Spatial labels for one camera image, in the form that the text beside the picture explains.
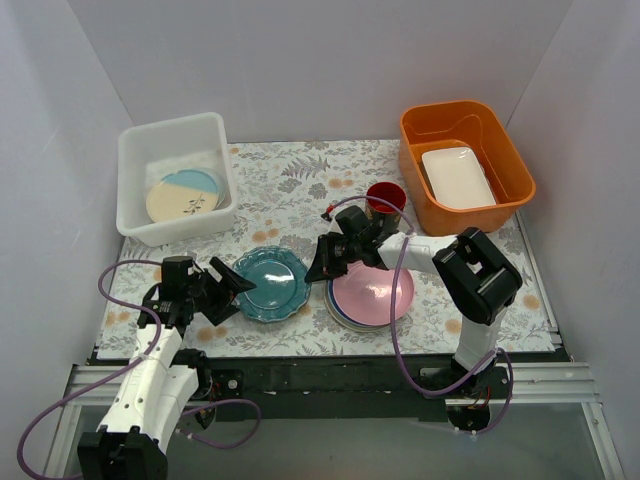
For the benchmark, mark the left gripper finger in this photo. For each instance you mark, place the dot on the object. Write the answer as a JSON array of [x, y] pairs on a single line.
[[217, 309], [229, 279]]

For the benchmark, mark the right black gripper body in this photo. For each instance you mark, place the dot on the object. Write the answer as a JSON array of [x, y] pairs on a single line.
[[335, 251]]

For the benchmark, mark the cream blue leaf plate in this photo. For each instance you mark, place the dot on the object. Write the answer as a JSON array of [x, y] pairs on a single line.
[[184, 193]]

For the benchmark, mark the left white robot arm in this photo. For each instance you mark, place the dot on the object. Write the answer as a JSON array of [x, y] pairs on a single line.
[[132, 438]]

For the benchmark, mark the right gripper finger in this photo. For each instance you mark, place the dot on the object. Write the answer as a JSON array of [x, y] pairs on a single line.
[[331, 243], [327, 265]]

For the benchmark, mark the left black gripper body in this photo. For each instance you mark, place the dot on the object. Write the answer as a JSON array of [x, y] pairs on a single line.
[[211, 293]]

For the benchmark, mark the white translucent plastic bin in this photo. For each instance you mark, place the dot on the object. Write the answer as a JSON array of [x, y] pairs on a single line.
[[148, 153]]

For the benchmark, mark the orange plastic bin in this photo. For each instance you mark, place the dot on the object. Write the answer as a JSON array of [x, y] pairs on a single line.
[[463, 123]]

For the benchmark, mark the white rectangular plate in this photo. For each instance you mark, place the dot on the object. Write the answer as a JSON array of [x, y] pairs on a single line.
[[457, 179]]

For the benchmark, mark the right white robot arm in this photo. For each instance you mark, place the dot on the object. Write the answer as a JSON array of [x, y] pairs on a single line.
[[480, 280]]

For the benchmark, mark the red black cup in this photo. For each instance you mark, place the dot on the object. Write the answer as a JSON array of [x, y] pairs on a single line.
[[383, 203]]

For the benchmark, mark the teal scalloped plate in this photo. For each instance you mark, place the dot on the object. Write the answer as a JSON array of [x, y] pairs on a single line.
[[280, 289]]

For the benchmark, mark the pink round plate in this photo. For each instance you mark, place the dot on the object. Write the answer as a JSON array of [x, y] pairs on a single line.
[[363, 295]]

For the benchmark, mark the aluminium rail frame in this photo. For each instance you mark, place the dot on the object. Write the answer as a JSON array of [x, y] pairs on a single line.
[[549, 424]]

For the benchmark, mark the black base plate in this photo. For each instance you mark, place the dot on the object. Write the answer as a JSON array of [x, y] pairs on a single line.
[[325, 388]]

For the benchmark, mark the white deep round plate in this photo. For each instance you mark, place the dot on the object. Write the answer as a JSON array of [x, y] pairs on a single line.
[[222, 188]]

